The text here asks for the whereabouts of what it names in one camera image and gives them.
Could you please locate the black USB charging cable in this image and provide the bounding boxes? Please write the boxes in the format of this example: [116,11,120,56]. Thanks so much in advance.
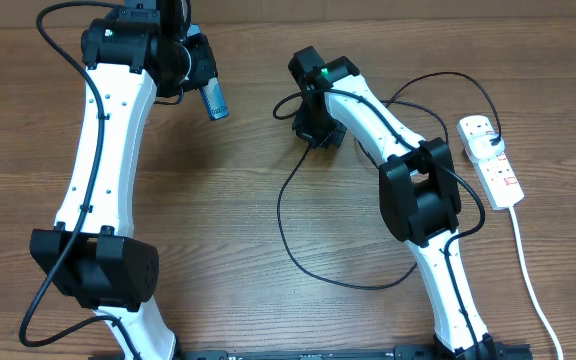
[276,71,503,292]

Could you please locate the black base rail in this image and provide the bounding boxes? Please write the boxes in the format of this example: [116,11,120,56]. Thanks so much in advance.
[87,342,534,360]

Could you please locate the white power strip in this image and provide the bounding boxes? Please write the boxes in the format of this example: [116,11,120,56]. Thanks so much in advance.
[457,115,524,210]

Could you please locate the white power strip cord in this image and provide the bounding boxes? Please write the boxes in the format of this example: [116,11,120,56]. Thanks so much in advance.
[507,205,565,360]

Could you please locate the white charger plug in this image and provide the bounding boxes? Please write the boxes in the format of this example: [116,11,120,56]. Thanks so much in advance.
[466,134,505,163]

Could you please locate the blue Galaxy smartphone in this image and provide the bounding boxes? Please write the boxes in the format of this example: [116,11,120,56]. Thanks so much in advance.
[200,77,229,121]

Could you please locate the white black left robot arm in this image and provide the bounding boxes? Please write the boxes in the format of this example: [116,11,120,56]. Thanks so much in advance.
[30,0,229,360]

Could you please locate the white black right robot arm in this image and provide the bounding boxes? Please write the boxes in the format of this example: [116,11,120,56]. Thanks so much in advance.
[288,47,497,359]

